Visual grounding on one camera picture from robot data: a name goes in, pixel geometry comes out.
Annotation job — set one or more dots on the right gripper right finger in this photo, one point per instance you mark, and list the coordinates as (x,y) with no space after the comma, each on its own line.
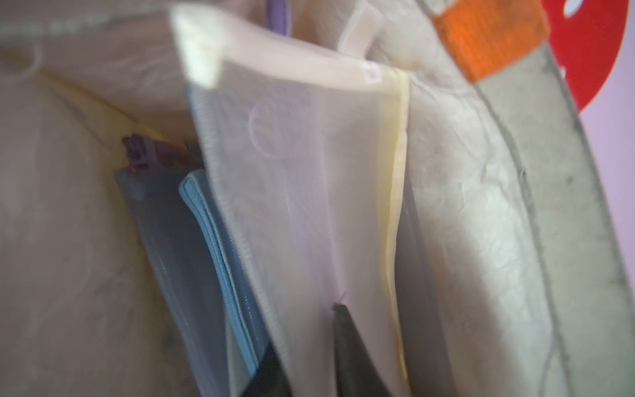
(356,374)

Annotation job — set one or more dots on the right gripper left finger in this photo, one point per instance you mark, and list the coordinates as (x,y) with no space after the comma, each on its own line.
(270,379)

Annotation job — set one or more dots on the grey mesh pencil pouch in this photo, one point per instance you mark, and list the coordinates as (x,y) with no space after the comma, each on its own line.
(183,266)

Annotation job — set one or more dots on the blue pouch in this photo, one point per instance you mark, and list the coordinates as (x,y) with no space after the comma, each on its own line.
(244,313)

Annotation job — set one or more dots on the beige mesh pouch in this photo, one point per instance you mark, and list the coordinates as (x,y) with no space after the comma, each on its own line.
(305,152)

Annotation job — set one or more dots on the purple mesh pouch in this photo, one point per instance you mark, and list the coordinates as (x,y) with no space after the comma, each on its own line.
(145,153)

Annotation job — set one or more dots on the cream canvas tote bag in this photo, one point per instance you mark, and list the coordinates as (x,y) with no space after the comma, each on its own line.
(525,262)

